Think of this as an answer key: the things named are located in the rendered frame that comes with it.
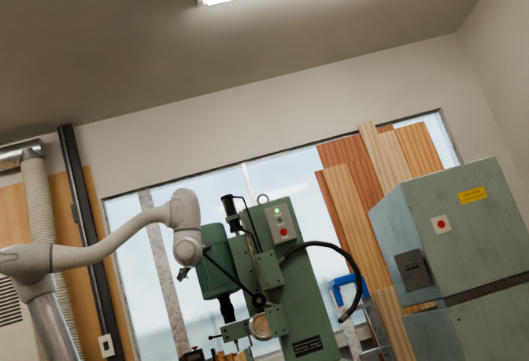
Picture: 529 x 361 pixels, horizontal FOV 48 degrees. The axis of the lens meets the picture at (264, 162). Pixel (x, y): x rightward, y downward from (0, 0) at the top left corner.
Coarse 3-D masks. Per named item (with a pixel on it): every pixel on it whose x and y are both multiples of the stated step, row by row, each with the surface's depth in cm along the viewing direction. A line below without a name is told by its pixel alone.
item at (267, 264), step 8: (256, 256) 246; (264, 256) 246; (272, 256) 246; (256, 264) 246; (264, 264) 246; (272, 264) 246; (264, 272) 245; (272, 272) 245; (280, 272) 245; (264, 280) 244; (272, 280) 244; (280, 280) 244; (264, 288) 243; (272, 288) 244
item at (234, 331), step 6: (228, 324) 254; (234, 324) 254; (240, 324) 254; (222, 330) 253; (228, 330) 253; (234, 330) 253; (240, 330) 253; (222, 336) 252; (228, 336) 252; (234, 336) 252; (240, 336) 252; (246, 336) 253; (234, 342) 255
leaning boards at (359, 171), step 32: (384, 128) 422; (416, 128) 419; (352, 160) 414; (384, 160) 410; (416, 160) 410; (352, 192) 400; (384, 192) 402; (352, 224) 392; (352, 256) 387; (384, 288) 366; (384, 320) 359
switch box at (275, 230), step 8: (264, 208) 255; (272, 208) 254; (280, 208) 254; (272, 216) 253; (280, 216) 253; (288, 216) 253; (272, 224) 252; (288, 224) 252; (272, 232) 252; (288, 232) 252; (272, 240) 256; (280, 240) 251; (288, 240) 251
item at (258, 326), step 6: (258, 312) 245; (264, 312) 245; (252, 318) 245; (258, 318) 245; (264, 318) 245; (252, 324) 244; (258, 324) 244; (264, 324) 244; (252, 330) 243; (258, 330) 244; (264, 330) 244; (258, 336) 243; (264, 336) 243; (270, 336) 243
